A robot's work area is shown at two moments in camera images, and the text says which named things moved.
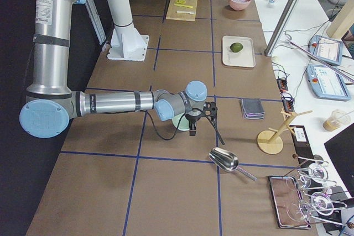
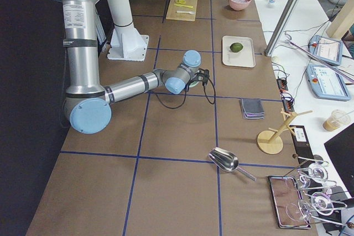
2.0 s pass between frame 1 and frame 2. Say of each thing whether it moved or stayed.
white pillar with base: stayed
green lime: stayed
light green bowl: moved
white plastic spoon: stayed
